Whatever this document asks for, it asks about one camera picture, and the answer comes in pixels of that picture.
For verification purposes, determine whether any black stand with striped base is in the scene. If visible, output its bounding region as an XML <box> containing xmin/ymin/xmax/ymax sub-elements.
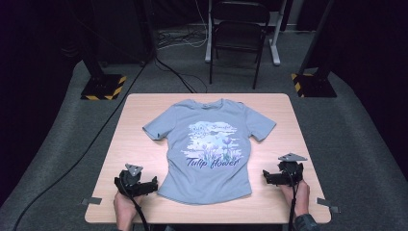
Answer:
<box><xmin>291</xmin><ymin>0</ymin><xmax>338</xmax><ymax>98</ymax></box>
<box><xmin>76</xmin><ymin>0</ymin><xmax>128</xmax><ymax>101</ymax></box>

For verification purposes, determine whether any black folding chair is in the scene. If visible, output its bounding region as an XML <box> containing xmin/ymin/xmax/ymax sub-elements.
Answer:
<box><xmin>209</xmin><ymin>0</ymin><xmax>271</xmax><ymax>90</ymax></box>

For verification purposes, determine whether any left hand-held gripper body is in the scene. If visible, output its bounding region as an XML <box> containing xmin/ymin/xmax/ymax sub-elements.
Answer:
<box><xmin>114</xmin><ymin>163</ymin><xmax>152</xmax><ymax>197</ymax></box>

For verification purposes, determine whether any black cabinet on casters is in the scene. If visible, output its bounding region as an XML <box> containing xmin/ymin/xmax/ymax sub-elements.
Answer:
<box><xmin>90</xmin><ymin>0</ymin><xmax>156</xmax><ymax>67</ymax></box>

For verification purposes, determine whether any bundle of floor cables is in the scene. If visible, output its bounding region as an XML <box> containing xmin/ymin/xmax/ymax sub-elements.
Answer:
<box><xmin>156</xmin><ymin>28</ymin><xmax>210</xmax><ymax>51</ymax></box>

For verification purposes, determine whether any white desk frame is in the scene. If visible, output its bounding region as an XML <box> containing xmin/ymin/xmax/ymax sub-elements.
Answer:
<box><xmin>205</xmin><ymin>0</ymin><xmax>288</xmax><ymax>66</ymax></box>

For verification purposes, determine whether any right hand-held gripper black cable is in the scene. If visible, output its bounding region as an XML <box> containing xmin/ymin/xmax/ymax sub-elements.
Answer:
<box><xmin>287</xmin><ymin>171</ymin><xmax>301</xmax><ymax>231</ymax></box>

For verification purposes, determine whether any dark curtain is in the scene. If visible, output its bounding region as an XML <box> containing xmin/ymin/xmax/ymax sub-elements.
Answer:
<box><xmin>0</xmin><ymin>0</ymin><xmax>85</xmax><ymax>206</ymax></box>
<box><xmin>330</xmin><ymin>0</ymin><xmax>408</xmax><ymax>181</ymax></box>

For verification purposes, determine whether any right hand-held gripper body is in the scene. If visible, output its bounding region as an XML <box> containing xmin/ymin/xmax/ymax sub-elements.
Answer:
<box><xmin>275</xmin><ymin>152</ymin><xmax>308</xmax><ymax>187</ymax></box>

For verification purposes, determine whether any short black floor cable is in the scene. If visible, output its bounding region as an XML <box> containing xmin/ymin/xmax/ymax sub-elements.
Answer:
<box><xmin>153</xmin><ymin>57</ymin><xmax>197</xmax><ymax>94</ymax></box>

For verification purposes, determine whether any long black floor cable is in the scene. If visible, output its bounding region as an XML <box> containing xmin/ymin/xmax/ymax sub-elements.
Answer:
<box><xmin>13</xmin><ymin>61</ymin><xmax>150</xmax><ymax>231</ymax></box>

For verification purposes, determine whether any hand-held gripper black cable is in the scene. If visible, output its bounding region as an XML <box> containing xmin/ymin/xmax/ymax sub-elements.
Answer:
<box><xmin>116</xmin><ymin>184</ymin><xmax>151</xmax><ymax>231</ymax></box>
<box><xmin>287</xmin><ymin>171</ymin><xmax>301</xmax><ymax>231</ymax></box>

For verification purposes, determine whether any person's left hand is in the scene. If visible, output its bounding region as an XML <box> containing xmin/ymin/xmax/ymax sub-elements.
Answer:
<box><xmin>113</xmin><ymin>192</ymin><xmax>144</xmax><ymax>231</ymax></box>

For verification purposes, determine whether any light blue printed t-shirt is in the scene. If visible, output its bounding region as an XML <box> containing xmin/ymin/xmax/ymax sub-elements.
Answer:
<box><xmin>142</xmin><ymin>98</ymin><xmax>277</xmax><ymax>206</ymax></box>

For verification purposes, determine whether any left hand-held gripper black cable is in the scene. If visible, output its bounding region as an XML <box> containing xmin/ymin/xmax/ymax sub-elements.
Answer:
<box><xmin>116</xmin><ymin>184</ymin><xmax>151</xmax><ymax>231</ymax></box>

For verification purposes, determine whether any grey tape strip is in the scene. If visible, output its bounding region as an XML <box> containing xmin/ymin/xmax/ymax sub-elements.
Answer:
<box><xmin>81</xmin><ymin>196</ymin><xmax>103</xmax><ymax>206</ymax></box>
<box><xmin>317</xmin><ymin>197</ymin><xmax>341</xmax><ymax>215</ymax></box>

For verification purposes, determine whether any person's right hand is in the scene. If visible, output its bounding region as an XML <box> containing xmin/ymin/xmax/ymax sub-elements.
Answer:
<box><xmin>278</xmin><ymin>180</ymin><xmax>311</xmax><ymax>218</ymax></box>

